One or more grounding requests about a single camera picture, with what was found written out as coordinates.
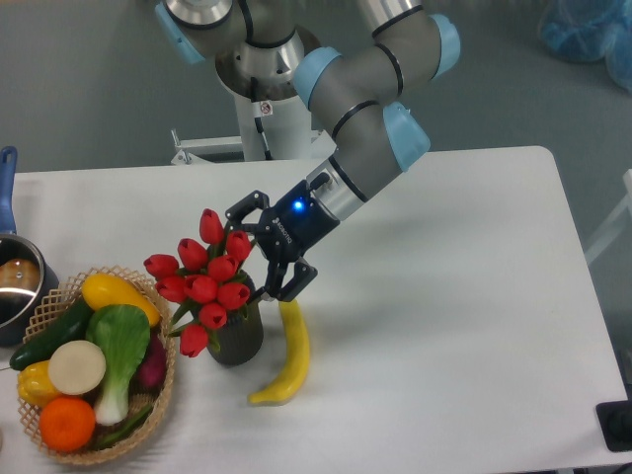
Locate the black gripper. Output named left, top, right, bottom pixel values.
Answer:
left=225, top=180, right=340, bottom=303

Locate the red tulip bouquet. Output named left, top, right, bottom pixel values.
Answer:
left=144, top=208, right=255, bottom=357

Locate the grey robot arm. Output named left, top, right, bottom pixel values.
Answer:
left=155, top=1, right=461, bottom=301

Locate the dark grey ribbed vase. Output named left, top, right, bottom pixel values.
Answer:
left=206, top=302, right=264, bottom=366

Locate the yellow banana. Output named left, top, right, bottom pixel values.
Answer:
left=248, top=300, right=311, bottom=406

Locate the green bok choy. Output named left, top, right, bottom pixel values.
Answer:
left=86, top=304, right=150, bottom=426

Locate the yellow squash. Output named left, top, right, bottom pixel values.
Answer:
left=81, top=273, right=161, bottom=327

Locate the purple sweet potato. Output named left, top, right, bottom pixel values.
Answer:
left=135, top=333, right=167, bottom=390

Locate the dark green cucumber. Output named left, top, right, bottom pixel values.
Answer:
left=9, top=297, right=94, bottom=371

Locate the woven wicker basket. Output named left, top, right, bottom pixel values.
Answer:
left=18, top=267, right=176, bottom=466

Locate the green chili pepper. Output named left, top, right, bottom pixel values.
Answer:
left=92, top=405, right=153, bottom=450

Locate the blue saucepan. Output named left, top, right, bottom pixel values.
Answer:
left=1, top=146, right=59, bottom=348

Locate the orange fruit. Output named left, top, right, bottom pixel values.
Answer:
left=39, top=397, right=96, bottom=452

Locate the yellow bell pepper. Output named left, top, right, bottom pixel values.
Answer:
left=18, top=360, right=61, bottom=408

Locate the blue plastic bag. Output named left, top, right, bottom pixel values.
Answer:
left=537, top=1, right=631, bottom=92

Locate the black device at edge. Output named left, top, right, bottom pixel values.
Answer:
left=595, top=400, right=631, bottom=452

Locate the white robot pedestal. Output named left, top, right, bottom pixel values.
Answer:
left=170, top=24, right=342, bottom=166

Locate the white frame at right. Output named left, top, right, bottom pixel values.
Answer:
left=584, top=169, right=631, bottom=266

